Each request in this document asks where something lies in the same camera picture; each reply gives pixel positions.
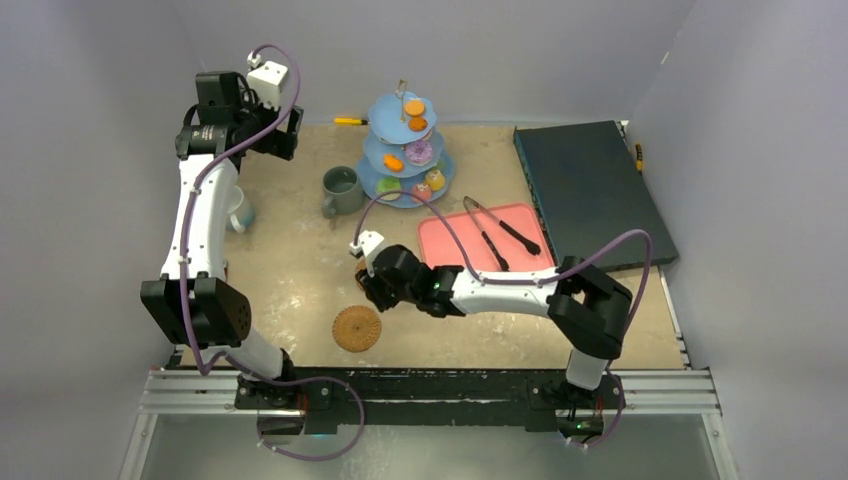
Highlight pink rectangular tray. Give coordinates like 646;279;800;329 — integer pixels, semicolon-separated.
417;203;556;272

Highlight woven rattan coaster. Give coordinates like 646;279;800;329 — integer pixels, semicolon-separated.
331;305;382;353
354;259;369;291

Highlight grey-green ceramic mug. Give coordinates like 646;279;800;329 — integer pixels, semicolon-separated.
321;166;366;219

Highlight white ceramic mug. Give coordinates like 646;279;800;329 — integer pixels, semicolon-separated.
226;186;255;234

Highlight pink cupcake with cream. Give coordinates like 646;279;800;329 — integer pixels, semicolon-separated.
410;182;433;204

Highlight green frosted donut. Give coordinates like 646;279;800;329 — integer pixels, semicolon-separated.
375;176;402;202

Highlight black food tongs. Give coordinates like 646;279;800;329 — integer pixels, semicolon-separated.
462;195;543;274

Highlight yellow cupcake with cream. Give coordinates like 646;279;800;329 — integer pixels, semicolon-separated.
424;168;447;192

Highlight orange fish-shaped biscuit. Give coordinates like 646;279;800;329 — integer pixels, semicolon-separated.
383;154;406;173

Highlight blue three-tier cake stand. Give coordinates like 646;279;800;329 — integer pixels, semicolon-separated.
355;79;455;209

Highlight purple frosted donut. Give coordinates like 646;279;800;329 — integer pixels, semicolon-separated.
404;140;434;166

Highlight round orange sandwich biscuit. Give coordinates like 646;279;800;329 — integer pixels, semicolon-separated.
403;98;427;117

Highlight brown chocolate chip cookie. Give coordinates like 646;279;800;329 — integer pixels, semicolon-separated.
407;116;429;132

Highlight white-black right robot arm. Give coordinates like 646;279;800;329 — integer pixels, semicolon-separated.
350;241;633;407

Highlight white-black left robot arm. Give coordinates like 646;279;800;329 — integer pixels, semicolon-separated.
140;63;303;409

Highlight dark teal flat box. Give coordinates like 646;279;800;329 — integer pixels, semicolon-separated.
513;120;679;266

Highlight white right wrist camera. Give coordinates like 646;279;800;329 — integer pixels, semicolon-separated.
348;230;388;276

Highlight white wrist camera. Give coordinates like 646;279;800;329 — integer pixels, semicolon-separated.
246;53;289;111
348;230;388;276

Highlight yellow-handled screwdriver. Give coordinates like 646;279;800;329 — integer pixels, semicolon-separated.
333;117;369;126

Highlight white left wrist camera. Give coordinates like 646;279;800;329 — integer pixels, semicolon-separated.
246;53;289;111

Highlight black aluminium base frame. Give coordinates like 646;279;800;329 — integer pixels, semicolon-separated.
135;366;723;439

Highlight yellow tool at right wall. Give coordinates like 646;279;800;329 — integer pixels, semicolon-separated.
634;143;644;174

